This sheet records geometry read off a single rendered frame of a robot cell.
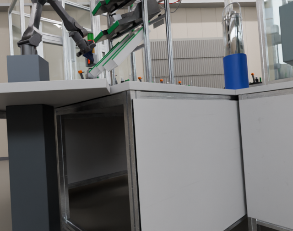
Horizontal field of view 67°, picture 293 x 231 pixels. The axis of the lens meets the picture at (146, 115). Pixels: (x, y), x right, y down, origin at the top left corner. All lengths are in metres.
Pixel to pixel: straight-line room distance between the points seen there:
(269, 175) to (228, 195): 0.22
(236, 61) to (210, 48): 4.64
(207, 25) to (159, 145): 5.80
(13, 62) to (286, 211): 1.45
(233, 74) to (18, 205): 1.43
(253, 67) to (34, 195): 6.19
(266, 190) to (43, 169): 1.09
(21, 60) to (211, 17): 5.85
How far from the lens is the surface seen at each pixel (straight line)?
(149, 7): 1.29
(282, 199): 1.32
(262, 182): 1.33
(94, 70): 1.33
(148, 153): 0.79
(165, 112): 0.85
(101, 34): 1.28
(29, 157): 1.14
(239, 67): 1.64
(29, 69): 1.17
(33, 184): 1.16
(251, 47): 6.81
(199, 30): 6.38
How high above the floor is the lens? 0.72
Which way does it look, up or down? 1 degrees up
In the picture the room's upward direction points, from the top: 4 degrees counter-clockwise
